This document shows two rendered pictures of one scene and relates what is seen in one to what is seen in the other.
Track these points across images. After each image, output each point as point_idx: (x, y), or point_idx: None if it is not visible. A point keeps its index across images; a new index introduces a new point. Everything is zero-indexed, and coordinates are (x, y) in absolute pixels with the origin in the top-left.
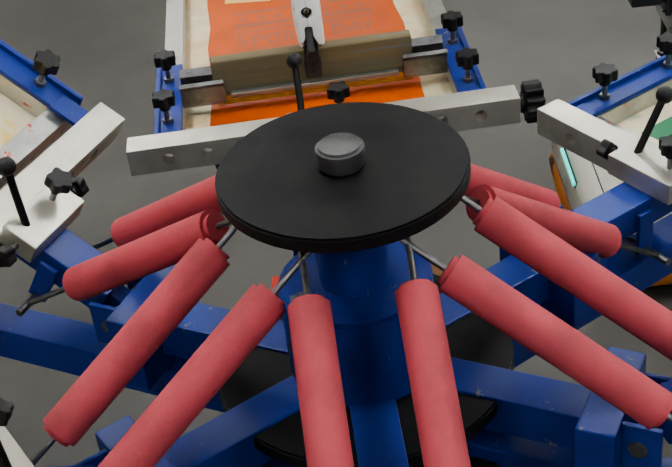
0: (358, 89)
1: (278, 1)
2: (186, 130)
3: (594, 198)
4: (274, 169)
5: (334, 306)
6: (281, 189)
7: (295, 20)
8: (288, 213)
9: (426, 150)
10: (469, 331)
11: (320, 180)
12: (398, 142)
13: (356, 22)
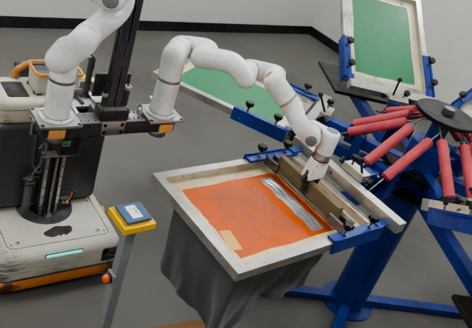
0: (291, 188)
1: (229, 226)
2: (382, 208)
3: (339, 124)
4: (459, 122)
5: None
6: (463, 121)
7: (326, 168)
8: (468, 119)
9: (430, 102)
10: (397, 148)
11: (454, 116)
12: (432, 106)
13: (237, 194)
